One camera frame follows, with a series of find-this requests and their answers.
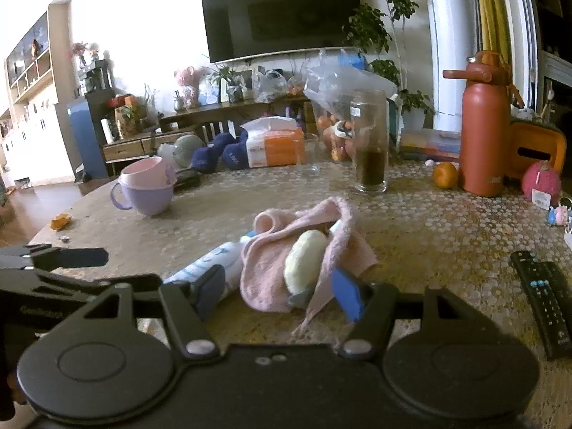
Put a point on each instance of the yellow curtain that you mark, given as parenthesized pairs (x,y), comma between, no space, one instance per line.
(491,9)

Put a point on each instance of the black remote control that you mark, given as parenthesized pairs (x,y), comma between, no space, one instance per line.
(561,283)
(538,304)

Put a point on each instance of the tangerine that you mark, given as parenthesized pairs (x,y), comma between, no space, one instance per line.
(445,175)

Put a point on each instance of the dark blue dumbbell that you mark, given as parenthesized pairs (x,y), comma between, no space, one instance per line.
(237,154)
(210,156)

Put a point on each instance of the stack of colourful books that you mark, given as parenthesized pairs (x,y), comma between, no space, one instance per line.
(429,143)

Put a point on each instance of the white plastic bottle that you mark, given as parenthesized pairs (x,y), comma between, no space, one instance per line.
(210,261)

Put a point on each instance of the pale yellow oval object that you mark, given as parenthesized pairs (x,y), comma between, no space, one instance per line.
(304,259)

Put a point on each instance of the small potted plant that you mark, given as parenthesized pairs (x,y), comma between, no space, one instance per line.
(225,78)

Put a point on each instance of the grey plastic bag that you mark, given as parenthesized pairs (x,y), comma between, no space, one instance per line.
(270,85)

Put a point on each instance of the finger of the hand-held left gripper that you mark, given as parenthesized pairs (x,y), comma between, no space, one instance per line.
(67,283)
(80,257)

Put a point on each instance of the white wall cabinet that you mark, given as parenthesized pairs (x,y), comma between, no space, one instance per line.
(35,134)

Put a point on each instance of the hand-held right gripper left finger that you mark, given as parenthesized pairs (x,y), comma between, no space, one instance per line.
(210,289)

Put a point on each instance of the wooden chair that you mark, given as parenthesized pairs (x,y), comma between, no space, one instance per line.
(196,127)

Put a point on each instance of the bag of oranges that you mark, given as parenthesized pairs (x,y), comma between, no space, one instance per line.
(296,88)

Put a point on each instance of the orange and white tissue pack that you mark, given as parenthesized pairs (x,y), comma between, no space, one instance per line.
(277,147)

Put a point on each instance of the blue picture card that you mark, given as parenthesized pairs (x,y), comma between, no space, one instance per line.
(209,91)

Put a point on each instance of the pink strawberry plush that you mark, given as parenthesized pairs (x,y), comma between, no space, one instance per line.
(540,183)

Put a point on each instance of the small orange toy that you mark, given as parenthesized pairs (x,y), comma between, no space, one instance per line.
(60,222)

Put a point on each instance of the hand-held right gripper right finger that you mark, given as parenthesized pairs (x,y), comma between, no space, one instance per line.
(348,295)

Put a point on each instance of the white translucent container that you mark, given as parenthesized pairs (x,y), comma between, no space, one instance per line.
(165,152)

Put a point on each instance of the pink towel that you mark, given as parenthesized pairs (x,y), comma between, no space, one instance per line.
(263,277)

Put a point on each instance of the small pig figure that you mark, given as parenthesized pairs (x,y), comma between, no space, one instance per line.
(559,214)

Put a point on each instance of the blue packet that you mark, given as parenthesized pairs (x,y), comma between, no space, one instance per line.
(353,60)

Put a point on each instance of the orange box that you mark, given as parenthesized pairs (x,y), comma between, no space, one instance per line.
(531,138)

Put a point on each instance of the red-orange water bottle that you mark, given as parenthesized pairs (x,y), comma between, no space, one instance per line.
(485,143)

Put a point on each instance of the clear plastic bag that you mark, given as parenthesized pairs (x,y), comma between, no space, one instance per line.
(330,85)

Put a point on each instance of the black flat television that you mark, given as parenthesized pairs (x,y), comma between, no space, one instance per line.
(277,13)

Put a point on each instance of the wooden television console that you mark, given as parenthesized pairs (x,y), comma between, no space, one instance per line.
(129,148)

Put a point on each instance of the clear drinking glass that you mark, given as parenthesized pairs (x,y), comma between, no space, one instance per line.
(310,161)

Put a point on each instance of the white curtain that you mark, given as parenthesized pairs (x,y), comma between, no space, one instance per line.
(451,31)

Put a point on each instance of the tall green potted plant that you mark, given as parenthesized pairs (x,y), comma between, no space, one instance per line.
(371,27)

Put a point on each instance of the blue air purifier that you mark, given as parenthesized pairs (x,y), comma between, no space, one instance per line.
(87,143)

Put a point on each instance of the metal cup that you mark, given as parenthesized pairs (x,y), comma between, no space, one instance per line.
(179,103)

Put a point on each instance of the glass jar with dark liquid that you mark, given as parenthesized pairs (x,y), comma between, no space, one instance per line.
(368,165)

